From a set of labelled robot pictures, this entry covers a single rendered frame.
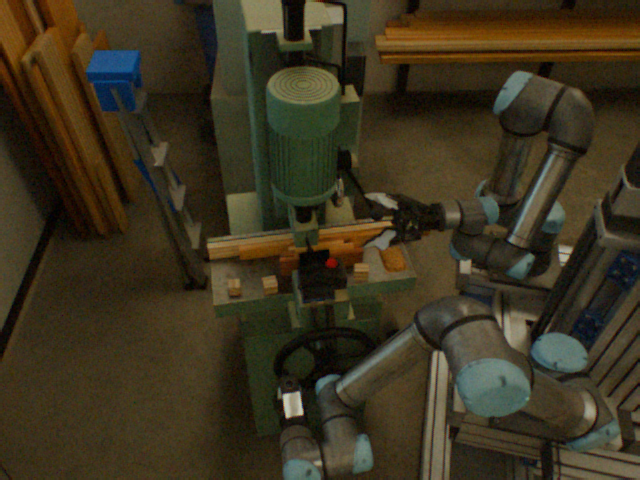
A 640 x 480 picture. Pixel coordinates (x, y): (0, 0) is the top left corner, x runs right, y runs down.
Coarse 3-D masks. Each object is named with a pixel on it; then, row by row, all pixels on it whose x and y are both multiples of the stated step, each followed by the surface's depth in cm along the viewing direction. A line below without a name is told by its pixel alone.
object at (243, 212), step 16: (240, 208) 196; (256, 208) 196; (336, 208) 197; (240, 224) 190; (256, 224) 190; (368, 304) 168; (240, 320) 169; (256, 320) 163; (272, 320) 165; (288, 320) 166; (256, 336) 169
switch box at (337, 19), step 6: (330, 12) 151; (336, 12) 151; (342, 12) 151; (336, 18) 149; (342, 18) 149; (336, 24) 147; (342, 24) 147; (348, 24) 148; (336, 30) 148; (342, 30) 149; (336, 36) 150; (342, 36) 150; (336, 42) 151; (342, 42) 151; (336, 48) 152; (342, 48) 152; (336, 54) 153; (336, 60) 155; (336, 72) 157
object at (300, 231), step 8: (288, 208) 165; (288, 216) 169; (296, 224) 158; (304, 224) 158; (312, 224) 158; (296, 232) 156; (304, 232) 156; (312, 232) 157; (296, 240) 158; (304, 240) 159; (312, 240) 160
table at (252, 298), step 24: (216, 264) 164; (240, 264) 165; (264, 264) 165; (408, 264) 166; (216, 288) 158; (288, 288) 159; (360, 288) 162; (384, 288) 164; (408, 288) 166; (216, 312) 157; (240, 312) 159
